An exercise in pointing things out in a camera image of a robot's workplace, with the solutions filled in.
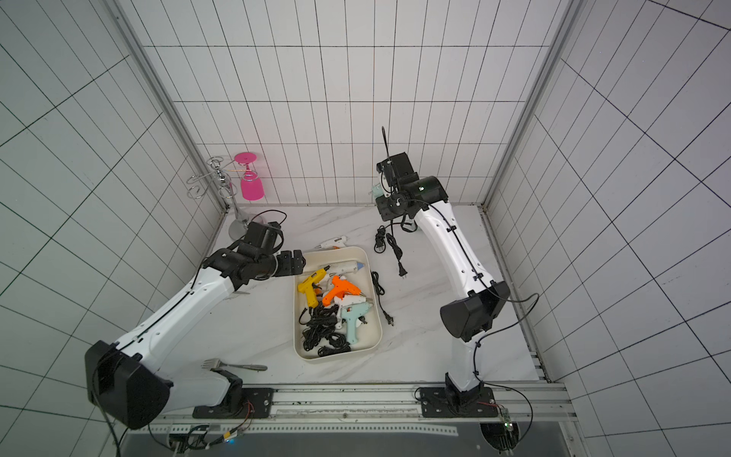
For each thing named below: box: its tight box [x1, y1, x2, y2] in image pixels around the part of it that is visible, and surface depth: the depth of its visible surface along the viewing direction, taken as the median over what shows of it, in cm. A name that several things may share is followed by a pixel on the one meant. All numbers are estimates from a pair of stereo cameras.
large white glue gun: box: [325, 260, 366, 277], surface depth 99 cm
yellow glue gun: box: [296, 265, 331, 309], surface depth 92 cm
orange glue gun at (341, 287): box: [321, 275, 363, 307], surface depth 90 cm
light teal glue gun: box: [340, 301, 375, 345], surface depth 86 cm
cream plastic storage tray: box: [293, 246, 383, 361], surface depth 88 cm
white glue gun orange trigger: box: [314, 236, 348, 250], surface depth 109 cm
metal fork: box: [200, 357, 268, 373], surface depth 81 cm
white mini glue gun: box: [333, 294, 367, 318], surface depth 89 cm
